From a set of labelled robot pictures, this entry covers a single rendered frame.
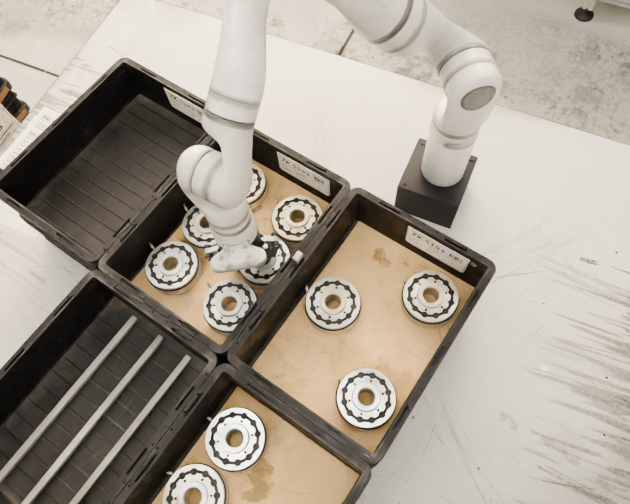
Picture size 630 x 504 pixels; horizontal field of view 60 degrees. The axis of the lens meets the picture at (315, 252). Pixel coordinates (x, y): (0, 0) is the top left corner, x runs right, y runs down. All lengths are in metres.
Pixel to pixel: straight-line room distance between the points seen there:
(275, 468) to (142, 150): 0.73
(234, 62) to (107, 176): 0.62
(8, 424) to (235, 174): 0.65
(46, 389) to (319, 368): 0.50
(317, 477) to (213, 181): 0.52
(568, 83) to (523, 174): 1.23
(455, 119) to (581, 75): 1.64
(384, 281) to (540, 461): 0.44
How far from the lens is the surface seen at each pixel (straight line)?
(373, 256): 1.09
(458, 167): 1.16
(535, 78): 2.55
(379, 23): 0.80
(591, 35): 2.79
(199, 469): 0.99
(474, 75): 0.95
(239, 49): 0.73
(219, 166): 0.76
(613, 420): 1.24
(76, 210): 1.27
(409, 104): 1.46
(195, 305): 1.09
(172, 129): 1.30
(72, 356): 1.14
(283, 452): 1.00
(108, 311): 1.14
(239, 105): 0.73
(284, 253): 1.06
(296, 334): 1.03
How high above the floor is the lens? 1.82
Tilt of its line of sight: 65 degrees down
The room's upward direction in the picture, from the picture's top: 7 degrees counter-clockwise
